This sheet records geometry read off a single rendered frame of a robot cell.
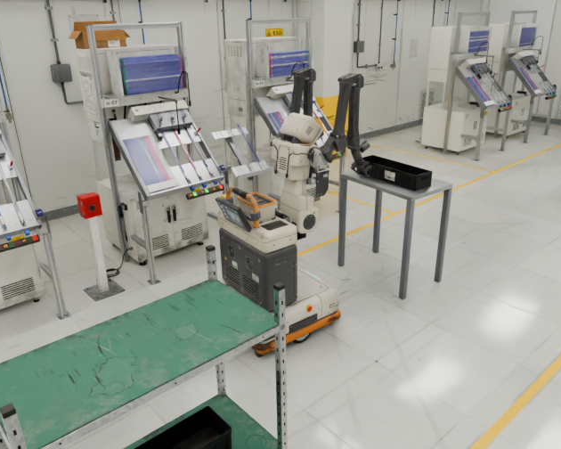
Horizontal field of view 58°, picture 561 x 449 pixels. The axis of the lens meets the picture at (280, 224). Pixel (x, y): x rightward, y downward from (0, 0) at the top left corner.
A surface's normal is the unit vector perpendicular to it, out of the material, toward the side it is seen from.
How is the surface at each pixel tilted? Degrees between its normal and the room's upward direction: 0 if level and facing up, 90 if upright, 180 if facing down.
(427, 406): 0
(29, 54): 90
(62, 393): 0
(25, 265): 90
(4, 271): 90
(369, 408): 0
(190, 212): 90
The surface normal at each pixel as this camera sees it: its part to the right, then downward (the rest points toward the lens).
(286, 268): 0.59, 0.30
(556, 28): -0.75, 0.27
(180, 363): -0.02, -0.92
